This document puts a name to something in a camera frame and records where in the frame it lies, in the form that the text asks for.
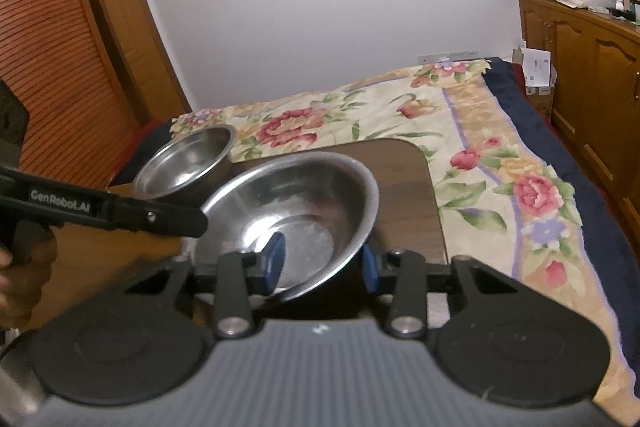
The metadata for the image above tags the wooden louvered wardrobe door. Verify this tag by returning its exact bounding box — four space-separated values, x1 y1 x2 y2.
0 0 147 190

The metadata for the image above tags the small deep steel bowl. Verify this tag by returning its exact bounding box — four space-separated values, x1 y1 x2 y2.
134 124 236 202

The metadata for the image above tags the large steel bowl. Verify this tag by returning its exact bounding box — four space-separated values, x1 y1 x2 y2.
192 152 381 304

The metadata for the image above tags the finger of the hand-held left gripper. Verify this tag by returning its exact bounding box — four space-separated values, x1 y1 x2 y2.
107 193 209 239

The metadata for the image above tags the wooden cabinet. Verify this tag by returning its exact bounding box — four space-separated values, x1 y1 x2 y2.
517 0 640 230

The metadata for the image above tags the person's left hand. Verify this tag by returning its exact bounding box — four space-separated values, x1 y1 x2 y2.
0 229 59 329

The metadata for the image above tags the floral blanket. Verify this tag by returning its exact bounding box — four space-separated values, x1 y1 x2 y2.
170 57 640 408

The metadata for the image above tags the white cardboard box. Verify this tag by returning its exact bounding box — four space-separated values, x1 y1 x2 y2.
510 46 557 108

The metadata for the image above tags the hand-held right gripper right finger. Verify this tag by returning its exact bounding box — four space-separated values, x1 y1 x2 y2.
361 244 518 339

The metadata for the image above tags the dark blue bed sheet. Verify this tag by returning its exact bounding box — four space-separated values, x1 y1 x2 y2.
480 56 640 270

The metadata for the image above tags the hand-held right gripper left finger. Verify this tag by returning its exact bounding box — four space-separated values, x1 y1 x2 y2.
122 232 288 341

